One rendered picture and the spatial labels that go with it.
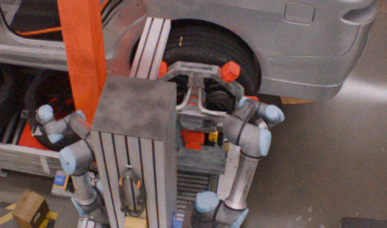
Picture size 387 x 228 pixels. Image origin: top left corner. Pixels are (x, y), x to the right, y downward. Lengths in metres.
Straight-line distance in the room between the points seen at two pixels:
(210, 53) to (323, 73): 0.71
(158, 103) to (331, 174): 2.54
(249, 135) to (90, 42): 0.87
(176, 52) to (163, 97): 1.37
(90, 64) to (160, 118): 1.07
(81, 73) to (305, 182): 1.96
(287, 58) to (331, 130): 1.26
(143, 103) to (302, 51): 1.61
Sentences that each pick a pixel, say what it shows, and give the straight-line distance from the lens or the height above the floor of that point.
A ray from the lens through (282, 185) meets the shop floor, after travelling 4.32.
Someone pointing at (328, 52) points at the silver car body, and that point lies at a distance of 3.51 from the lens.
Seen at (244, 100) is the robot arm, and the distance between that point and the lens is 3.21.
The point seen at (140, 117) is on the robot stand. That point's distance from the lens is 2.04.
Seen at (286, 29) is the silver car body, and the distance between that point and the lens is 3.39.
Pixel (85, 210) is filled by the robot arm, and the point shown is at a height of 1.00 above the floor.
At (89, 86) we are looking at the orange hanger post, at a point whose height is 1.25.
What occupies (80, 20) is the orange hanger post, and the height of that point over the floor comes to 1.73.
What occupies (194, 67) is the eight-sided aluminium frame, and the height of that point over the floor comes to 1.10.
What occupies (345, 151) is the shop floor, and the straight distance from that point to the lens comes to 4.59.
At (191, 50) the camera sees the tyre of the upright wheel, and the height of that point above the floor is 1.18.
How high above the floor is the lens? 3.64
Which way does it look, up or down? 52 degrees down
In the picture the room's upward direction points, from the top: 1 degrees clockwise
